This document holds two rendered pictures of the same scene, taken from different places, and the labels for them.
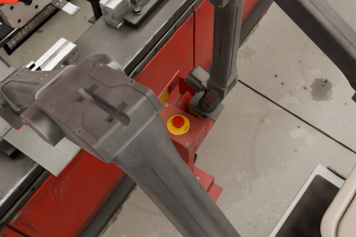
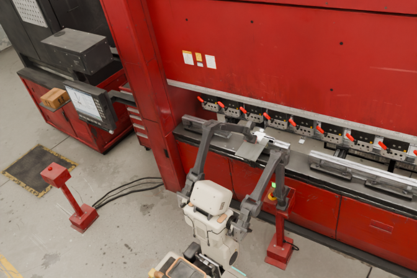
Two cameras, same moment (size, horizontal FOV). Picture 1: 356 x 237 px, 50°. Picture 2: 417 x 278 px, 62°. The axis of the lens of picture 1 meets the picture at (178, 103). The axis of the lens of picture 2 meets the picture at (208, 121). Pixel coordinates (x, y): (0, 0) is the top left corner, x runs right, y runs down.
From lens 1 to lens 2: 2.03 m
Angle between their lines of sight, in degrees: 58
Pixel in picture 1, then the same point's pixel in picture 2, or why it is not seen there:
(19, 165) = not seen: hidden behind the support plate
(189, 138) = (267, 200)
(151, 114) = (208, 130)
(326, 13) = (264, 175)
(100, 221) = not seen: hidden behind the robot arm
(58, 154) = (241, 153)
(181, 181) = (203, 140)
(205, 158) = (301, 259)
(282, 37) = not seen: outside the picture
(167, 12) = (324, 178)
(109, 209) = (262, 215)
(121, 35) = (305, 164)
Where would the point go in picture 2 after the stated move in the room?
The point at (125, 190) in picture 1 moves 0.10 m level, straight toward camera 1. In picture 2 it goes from (272, 220) to (264, 225)
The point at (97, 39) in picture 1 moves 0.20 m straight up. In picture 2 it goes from (301, 157) to (301, 139)
